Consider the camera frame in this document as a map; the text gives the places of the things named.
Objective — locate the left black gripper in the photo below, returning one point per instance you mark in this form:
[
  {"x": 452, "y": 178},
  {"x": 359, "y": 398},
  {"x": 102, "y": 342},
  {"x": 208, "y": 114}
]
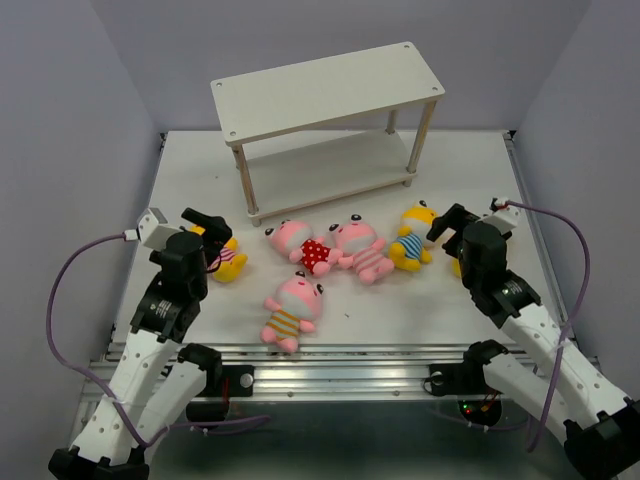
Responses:
[{"x": 218, "y": 232}]

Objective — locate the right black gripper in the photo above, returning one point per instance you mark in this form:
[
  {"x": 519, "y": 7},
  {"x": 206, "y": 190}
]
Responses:
[{"x": 456, "y": 217}]

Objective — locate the yellow toy pink-striped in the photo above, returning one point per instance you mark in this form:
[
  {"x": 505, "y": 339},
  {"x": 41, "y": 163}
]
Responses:
[
  {"x": 456, "y": 267},
  {"x": 224, "y": 263}
]

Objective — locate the yellow toy blue-striped shirt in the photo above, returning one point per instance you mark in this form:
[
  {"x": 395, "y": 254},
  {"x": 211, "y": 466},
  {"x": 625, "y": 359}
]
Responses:
[{"x": 411, "y": 249}]

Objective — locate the pink toy pink-striped shirt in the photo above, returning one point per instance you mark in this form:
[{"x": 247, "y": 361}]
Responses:
[{"x": 361, "y": 249}]

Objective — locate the pink toy red polka-dot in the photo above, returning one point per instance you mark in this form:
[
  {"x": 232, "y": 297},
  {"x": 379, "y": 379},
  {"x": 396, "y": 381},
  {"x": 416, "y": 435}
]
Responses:
[{"x": 296, "y": 241}]

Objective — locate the pink toy orange-striped shirt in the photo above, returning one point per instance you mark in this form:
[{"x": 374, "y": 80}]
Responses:
[{"x": 293, "y": 310}]

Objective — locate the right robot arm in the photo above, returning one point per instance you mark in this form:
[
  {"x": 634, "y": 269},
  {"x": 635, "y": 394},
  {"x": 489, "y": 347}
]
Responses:
[{"x": 596, "y": 422}]

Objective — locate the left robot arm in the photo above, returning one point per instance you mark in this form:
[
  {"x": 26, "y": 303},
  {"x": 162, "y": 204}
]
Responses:
[{"x": 158, "y": 374}]

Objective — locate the white two-tier shelf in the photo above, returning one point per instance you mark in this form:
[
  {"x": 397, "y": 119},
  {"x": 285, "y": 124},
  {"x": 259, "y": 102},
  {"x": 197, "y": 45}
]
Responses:
[{"x": 393, "y": 79}]

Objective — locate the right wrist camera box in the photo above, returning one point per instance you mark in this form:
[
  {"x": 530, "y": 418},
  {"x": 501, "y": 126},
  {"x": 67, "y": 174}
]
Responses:
[{"x": 503, "y": 216}]

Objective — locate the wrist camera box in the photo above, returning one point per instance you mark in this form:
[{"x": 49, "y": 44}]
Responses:
[
  {"x": 503, "y": 216},
  {"x": 154, "y": 230}
]

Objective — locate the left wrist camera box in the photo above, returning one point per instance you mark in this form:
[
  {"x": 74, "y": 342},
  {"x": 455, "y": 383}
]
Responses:
[{"x": 154, "y": 230}]

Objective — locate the aluminium rail frame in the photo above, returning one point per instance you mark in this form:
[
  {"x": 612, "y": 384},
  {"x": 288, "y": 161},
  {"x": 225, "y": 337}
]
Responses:
[{"x": 372, "y": 342}]

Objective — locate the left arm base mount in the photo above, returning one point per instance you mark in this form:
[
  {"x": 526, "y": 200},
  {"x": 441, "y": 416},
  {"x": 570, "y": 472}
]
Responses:
[{"x": 214, "y": 402}]

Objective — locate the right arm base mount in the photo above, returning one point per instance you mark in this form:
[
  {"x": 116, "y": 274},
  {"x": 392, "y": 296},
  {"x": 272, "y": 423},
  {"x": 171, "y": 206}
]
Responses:
[{"x": 477, "y": 403}]

